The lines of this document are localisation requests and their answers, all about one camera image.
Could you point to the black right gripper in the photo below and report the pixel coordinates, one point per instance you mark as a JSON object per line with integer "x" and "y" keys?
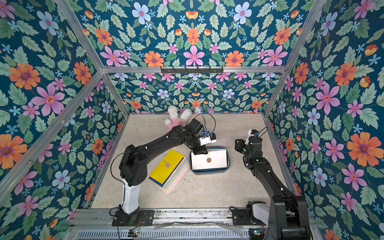
{"x": 240, "y": 144}

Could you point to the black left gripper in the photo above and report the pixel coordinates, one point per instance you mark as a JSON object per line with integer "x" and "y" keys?
{"x": 201, "y": 150}

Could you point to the cream envelope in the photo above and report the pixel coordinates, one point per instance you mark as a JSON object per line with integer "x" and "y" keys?
{"x": 210, "y": 160}

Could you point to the yellow envelope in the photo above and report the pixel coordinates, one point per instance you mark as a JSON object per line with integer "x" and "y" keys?
{"x": 167, "y": 166}

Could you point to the navy blue envelope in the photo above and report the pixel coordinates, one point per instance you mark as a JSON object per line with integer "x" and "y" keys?
{"x": 159, "y": 183}

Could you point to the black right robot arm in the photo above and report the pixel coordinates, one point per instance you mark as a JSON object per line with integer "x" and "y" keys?
{"x": 287, "y": 216}

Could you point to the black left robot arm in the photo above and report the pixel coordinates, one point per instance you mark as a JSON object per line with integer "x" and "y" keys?
{"x": 133, "y": 166}

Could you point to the dark teal storage box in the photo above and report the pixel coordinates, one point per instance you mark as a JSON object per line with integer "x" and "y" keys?
{"x": 210, "y": 171}

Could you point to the blue cat desk lamp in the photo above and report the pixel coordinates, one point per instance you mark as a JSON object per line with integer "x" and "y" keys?
{"x": 205, "y": 132}

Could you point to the light green envelope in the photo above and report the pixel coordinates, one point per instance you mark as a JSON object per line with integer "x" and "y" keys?
{"x": 163, "y": 188}

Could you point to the white plush bunny toy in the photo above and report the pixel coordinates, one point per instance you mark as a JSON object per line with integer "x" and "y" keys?
{"x": 175, "y": 119}

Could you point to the pink envelope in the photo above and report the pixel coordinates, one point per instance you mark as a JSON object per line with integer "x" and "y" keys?
{"x": 177, "y": 177}

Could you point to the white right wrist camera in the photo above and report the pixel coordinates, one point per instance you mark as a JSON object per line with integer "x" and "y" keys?
{"x": 251, "y": 135}

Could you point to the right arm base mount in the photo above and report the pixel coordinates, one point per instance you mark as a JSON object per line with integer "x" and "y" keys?
{"x": 255, "y": 213}

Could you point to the black wall hook rail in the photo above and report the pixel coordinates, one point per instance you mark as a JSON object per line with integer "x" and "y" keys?
{"x": 192, "y": 70}

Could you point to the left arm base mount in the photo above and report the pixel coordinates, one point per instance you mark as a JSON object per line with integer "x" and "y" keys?
{"x": 139, "y": 218}

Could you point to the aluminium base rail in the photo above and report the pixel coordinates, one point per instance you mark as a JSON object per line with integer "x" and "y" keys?
{"x": 163, "y": 224}

